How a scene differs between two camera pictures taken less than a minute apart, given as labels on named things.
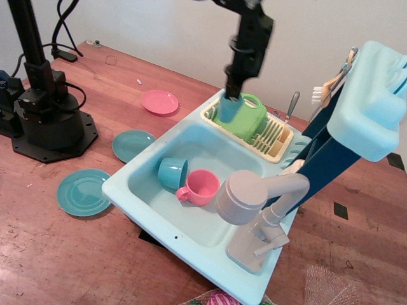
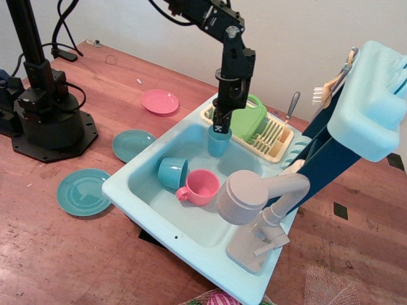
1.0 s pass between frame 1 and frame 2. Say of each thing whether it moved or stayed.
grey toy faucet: stayed
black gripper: moved
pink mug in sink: stayed
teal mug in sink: stayed
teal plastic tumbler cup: moved
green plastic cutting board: stayed
